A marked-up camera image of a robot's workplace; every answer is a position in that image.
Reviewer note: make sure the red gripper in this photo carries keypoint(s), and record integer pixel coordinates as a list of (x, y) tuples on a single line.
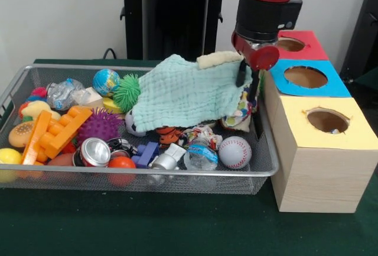
[(264, 59)]

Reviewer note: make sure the colourful polka dot cloth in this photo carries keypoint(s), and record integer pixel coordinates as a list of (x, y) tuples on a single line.
[(335, 131), (239, 112)]

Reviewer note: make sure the pale yellow waffle cloth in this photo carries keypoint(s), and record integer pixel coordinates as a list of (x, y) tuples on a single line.
[(218, 58)]

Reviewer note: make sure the mint green waffle cloth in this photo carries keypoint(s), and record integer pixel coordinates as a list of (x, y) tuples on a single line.
[(189, 93)]

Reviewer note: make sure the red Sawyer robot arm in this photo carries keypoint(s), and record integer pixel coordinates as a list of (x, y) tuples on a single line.
[(265, 10)]

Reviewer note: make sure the shallow mesh bin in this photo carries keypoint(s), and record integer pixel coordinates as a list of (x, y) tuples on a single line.
[(177, 183)]

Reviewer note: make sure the wooden box with three holes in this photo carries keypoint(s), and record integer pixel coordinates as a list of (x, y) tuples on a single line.
[(325, 179)]

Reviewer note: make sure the small colourful patterned cloth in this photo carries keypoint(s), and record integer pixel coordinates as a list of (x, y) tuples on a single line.
[(200, 134)]

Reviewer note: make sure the white baseball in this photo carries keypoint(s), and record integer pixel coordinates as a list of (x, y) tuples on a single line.
[(236, 152)]

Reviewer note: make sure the crushed clear water bottle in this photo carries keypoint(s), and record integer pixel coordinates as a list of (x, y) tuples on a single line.
[(200, 157)]

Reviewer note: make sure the green spiky rubber ball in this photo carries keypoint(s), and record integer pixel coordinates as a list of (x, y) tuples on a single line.
[(127, 92)]

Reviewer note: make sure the dark green table cloth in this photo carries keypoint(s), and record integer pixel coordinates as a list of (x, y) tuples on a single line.
[(147, 226), (369, 86)]

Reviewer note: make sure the globe print ball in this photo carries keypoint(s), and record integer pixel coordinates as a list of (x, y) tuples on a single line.
[(106, 81)]

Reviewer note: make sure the purple spiky ball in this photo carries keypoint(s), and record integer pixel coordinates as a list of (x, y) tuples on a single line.
[(99, 126)]

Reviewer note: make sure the crushed soda can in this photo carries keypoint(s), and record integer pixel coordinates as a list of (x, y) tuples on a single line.
[(94, 152)]

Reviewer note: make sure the orange plastic block toy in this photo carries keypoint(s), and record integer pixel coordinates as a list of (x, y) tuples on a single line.
[(59, 137)]

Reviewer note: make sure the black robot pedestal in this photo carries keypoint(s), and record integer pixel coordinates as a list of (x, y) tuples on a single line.
[(174, 16)]

